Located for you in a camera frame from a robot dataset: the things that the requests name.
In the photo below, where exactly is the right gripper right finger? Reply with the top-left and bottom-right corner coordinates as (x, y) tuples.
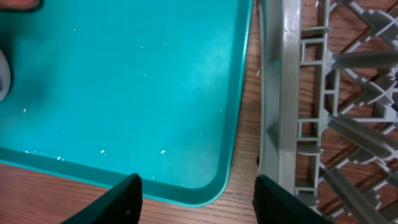
(252, 175), (330, 224)

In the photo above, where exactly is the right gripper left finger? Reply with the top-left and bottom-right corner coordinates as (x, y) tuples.
(62, 174), (143, 224)

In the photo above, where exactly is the white bowl with food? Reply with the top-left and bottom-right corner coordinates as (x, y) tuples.
(0, 50), (11, 101)

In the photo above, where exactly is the orange carrot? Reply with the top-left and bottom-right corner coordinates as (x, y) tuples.
(0, 0), (42, 10)

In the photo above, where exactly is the grey dishwasher rack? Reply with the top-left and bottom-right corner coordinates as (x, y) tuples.
(257, 1), (397, 223)

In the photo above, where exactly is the teal serving tray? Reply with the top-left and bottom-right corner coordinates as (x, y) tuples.
(1, 0), (253, 207)

